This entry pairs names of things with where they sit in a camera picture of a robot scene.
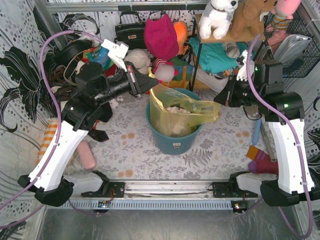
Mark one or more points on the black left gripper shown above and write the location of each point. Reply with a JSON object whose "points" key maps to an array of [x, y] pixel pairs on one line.
{"points": [[135, 83]]}

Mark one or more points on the white fluffy plush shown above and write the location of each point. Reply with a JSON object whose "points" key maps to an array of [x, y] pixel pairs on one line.
{"points": [[139, 58]]}

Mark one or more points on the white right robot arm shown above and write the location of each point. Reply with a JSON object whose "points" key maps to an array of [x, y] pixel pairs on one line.
{"points": [[293, 173]]}

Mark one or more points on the wooden shelf rack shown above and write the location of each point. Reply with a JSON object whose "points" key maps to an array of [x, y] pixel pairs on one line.
{"points": [[193, 83]]}

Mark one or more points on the pink plush toy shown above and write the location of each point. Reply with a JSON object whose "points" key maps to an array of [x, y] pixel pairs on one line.
{"points": [[283, 13]]}

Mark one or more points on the silver pouch in basket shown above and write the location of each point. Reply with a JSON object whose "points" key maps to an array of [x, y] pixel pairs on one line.
{"points": [[291, 48]]}

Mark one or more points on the pink doll striped hat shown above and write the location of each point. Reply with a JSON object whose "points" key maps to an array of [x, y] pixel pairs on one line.
{"points": [[164, 70]]}

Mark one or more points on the teal folded cloth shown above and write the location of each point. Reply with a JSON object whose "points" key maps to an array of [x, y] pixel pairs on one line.
{"points": [[214, 59]]}

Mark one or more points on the magenta cloth bag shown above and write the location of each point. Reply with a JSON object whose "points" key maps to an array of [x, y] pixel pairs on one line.
{"points": [[160, 38]]}

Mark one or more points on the rainbow striped bag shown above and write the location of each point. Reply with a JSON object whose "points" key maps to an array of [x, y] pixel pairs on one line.
{"points": [[180, 75]]}

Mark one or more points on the colorful printed cloth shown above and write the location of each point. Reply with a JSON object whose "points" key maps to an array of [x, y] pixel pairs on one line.
{"points": [[98, 54]]}

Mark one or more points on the white sneaker left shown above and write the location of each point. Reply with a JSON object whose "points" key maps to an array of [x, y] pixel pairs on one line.
{"points": [[214, 83]]}

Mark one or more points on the yellow trash bag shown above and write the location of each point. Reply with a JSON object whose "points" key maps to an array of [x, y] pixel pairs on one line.
{"points": [[179, 125]]}

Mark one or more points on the striped colourful sock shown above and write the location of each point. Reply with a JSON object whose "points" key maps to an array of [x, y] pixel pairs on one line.
{"points": [[260, 162]]}

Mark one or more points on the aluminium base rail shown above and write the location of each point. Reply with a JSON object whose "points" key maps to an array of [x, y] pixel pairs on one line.
{"points": [[165, 195]]}

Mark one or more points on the black round hat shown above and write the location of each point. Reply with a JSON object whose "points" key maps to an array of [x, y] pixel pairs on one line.
{"points": [[65, 55]]}

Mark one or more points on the black handbag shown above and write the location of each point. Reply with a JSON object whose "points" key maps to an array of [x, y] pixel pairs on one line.
{"points": [[132, 34]]}

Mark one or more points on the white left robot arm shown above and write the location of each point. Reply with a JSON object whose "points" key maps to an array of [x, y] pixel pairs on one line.
{"points": [[94, 90]]}

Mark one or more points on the crumpled paper trash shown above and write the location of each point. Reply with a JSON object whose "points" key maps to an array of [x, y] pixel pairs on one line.
{"points": [[177, 110]]}

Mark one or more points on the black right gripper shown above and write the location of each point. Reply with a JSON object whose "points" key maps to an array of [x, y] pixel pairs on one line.
{"points": [[232, 93]]}

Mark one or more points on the orange checkered towel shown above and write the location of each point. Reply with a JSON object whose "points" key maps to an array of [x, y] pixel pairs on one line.
{"points": [[48, 136]]}

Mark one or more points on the pink cylinder case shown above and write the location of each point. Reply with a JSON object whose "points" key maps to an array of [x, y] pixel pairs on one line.
{"points": [[86, 155]]}

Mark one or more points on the white plush dog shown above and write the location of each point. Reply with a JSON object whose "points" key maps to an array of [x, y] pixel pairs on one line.
{"points": [[216, 18]]}

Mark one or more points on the black wire basket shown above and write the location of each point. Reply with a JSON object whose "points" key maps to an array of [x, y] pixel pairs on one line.
{"points": [[310, 57]]}

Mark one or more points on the brown teddy bear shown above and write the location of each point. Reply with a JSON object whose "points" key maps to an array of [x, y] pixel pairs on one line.
{"points": [[248, 15]]}

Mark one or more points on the orange plush toy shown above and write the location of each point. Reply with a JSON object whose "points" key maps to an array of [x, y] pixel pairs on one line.
{"points": [[181, 30]]}

